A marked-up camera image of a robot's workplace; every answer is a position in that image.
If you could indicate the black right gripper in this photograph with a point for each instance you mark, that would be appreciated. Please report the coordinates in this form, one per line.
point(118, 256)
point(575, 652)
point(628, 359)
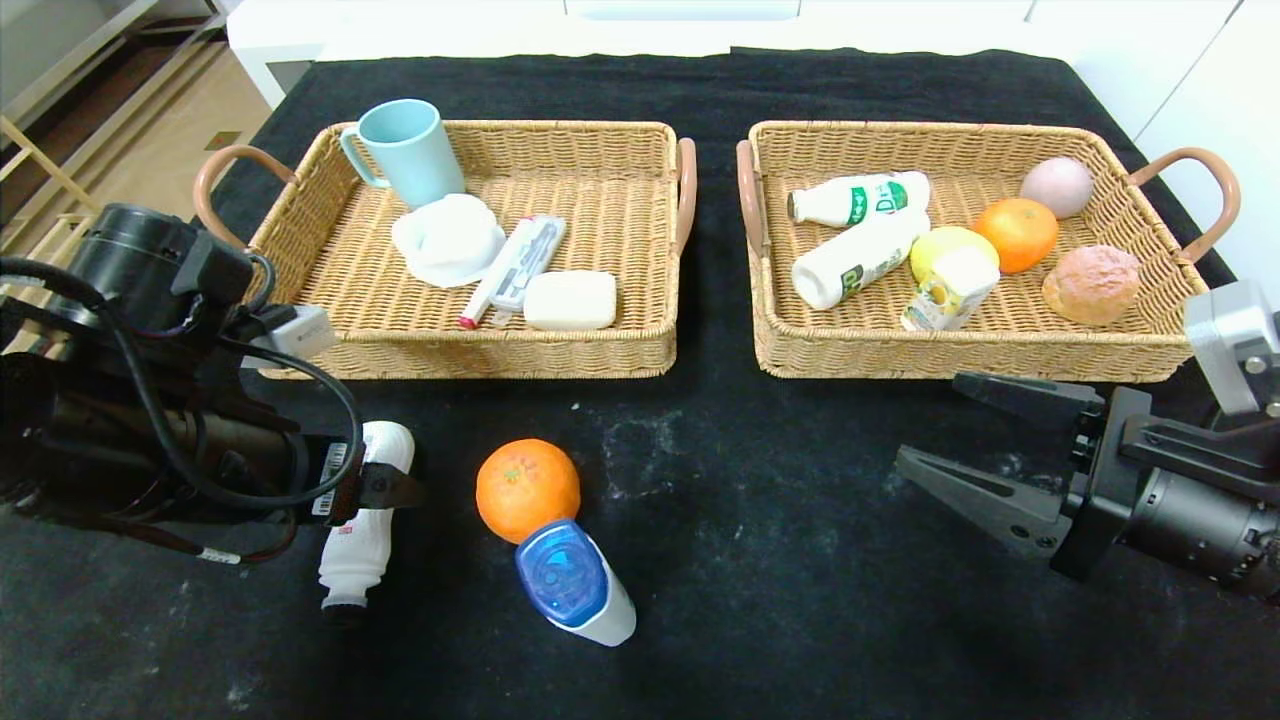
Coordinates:
point(1095, 480)

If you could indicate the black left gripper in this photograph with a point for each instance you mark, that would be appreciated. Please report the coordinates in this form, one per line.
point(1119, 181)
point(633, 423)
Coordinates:
point(335, 478)

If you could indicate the white shoe brush bottle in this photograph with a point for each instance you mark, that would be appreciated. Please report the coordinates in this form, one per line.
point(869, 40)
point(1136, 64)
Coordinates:
point(360, 550)

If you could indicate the orange with stem mark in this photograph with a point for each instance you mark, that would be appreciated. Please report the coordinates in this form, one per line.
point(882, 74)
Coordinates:
point(528, 485)

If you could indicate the yellow lemon drink carton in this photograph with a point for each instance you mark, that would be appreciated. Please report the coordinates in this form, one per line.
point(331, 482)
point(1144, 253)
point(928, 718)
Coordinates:
point(950, 295)

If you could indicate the white tube with blue cap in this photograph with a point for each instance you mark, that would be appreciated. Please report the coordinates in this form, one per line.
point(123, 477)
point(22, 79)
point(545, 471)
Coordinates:
point(560, 575)

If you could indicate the yellow lemon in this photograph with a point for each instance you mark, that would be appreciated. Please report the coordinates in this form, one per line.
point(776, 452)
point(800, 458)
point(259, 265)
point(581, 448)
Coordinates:
point(935, 245)

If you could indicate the white milk bottle green label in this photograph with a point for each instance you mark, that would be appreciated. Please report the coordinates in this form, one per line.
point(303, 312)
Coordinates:
point(880, 250)

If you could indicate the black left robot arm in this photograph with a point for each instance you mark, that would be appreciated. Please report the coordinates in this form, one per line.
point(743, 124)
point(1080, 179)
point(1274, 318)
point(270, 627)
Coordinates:
point(130, 250)

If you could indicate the wicker basket with food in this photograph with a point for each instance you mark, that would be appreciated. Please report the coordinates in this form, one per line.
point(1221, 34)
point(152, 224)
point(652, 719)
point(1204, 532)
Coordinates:
point(850, 340)

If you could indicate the wicker basket with toiletries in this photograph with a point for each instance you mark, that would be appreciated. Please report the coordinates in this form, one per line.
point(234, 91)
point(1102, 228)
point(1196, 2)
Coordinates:
point(620, 160)

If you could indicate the brown bread roll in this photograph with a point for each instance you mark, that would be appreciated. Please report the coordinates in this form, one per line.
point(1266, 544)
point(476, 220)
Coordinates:
point(1090, 286)

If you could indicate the orange with smooth skin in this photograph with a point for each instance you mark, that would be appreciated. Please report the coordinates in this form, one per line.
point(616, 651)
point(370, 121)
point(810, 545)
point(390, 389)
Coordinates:
point(1020, 236)

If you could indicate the white pen with pink cap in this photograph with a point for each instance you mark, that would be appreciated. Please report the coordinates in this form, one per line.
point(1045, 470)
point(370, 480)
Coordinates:
point(493, 283)

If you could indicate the white round dish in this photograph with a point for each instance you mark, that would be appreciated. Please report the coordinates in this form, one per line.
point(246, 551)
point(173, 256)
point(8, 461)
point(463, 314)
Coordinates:
point(448, 238)

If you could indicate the white soap bar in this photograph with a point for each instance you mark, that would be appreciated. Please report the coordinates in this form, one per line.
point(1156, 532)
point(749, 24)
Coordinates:
point(568, 301)

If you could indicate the pale pink egg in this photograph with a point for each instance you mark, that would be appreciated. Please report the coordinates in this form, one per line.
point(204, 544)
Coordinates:
point(1055, 188)

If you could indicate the white AD drink bottle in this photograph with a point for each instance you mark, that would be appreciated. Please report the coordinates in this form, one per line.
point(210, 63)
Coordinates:
point(830, 205)

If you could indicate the light blue mug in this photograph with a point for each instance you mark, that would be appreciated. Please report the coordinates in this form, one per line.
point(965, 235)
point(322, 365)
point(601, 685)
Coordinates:
point(412, 147)

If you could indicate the brass floor socket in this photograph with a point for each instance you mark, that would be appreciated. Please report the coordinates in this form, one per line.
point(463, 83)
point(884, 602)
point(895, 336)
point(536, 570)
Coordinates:
point(224, 141)

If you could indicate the white low table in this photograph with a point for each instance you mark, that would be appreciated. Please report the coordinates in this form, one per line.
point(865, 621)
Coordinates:
point(500, 40)

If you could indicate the light wooden rolling rack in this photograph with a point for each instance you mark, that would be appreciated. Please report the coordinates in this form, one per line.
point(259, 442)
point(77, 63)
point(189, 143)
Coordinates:
point(52, 166)

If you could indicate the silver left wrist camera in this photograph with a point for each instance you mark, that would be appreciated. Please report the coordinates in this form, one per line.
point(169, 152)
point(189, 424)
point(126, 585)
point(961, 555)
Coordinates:
point(295, 335)

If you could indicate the grey metal shelf frame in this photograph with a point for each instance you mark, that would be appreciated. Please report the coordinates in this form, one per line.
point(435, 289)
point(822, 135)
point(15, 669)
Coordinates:
point(100, 55)

